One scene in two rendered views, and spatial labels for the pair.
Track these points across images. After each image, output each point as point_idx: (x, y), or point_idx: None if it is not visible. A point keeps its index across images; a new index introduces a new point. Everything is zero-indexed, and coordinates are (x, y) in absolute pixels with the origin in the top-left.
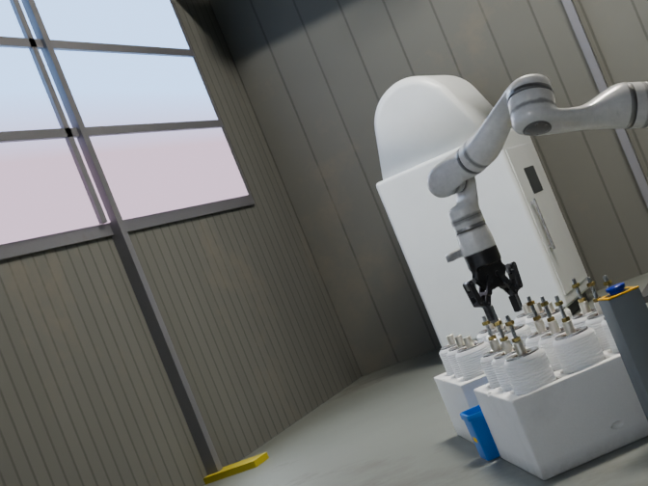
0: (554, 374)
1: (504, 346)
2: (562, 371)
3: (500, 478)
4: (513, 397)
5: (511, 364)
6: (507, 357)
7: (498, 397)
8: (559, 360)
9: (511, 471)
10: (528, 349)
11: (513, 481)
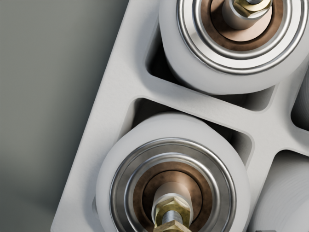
0: (252, 170)
1: (229, 14)
2: (292, 150)
3: (102, 26)
4: (77, 200)
5: (101, 220)
6: (191, 66)
7: (102, 80)
8: (268, 221)
9: None
10: (213, 190)
11: (90, 89)
